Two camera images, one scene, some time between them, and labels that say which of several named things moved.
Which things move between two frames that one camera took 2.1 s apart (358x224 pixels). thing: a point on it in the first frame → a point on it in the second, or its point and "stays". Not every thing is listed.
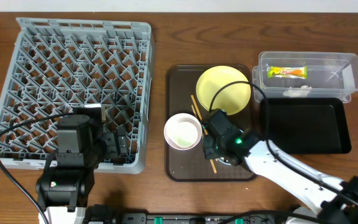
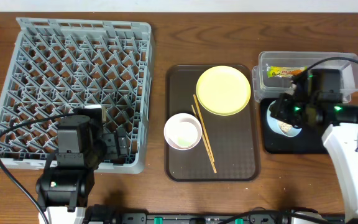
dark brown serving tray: (190, 165) stays
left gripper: (114, 144) stays
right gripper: (207, 147) → (281, 109)
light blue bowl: (224, 161) → (274, 126)
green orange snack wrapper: (298, 72) stays
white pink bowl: (183, 131) stays
